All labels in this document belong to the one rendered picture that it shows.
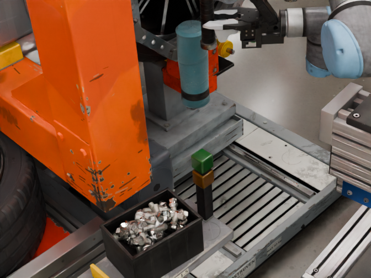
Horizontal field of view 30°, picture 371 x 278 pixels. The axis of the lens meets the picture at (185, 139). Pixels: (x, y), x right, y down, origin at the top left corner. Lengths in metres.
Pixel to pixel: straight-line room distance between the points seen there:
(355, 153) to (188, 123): 0.96
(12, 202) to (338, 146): 0.83
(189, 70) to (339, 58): 0.73
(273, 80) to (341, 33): 1.69
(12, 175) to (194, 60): 0.60
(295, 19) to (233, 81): 1.26
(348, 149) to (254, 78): 1.49
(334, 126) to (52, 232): 0.90
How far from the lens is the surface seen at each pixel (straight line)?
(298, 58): 3.19
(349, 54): 1.36
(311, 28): 1.82
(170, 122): 2.44
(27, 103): 1.84
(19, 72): 1.99
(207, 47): 1.84
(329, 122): 1.60
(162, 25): 2.17
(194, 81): 2.02
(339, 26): 1.38
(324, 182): 2.43
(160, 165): 2.05
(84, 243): 1.87
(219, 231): 1.75
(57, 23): 1.44
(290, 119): 2.82
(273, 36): 1.84
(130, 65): 1.55
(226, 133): 2.51
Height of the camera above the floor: 1.73
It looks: 39 degrees down
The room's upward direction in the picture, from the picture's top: 5 degrees counter-clockwise
